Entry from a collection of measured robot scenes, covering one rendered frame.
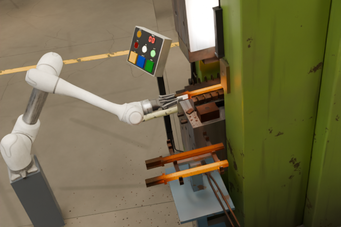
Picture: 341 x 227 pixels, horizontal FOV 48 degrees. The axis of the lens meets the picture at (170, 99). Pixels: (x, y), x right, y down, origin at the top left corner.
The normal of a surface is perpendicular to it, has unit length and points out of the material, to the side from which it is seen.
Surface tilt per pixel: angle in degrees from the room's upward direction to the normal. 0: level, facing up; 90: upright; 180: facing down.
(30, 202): 90
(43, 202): 90
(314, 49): 90
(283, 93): 90
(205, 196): 0
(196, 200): 0
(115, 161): 0
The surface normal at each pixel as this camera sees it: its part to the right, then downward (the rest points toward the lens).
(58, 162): -0.12, -0.80
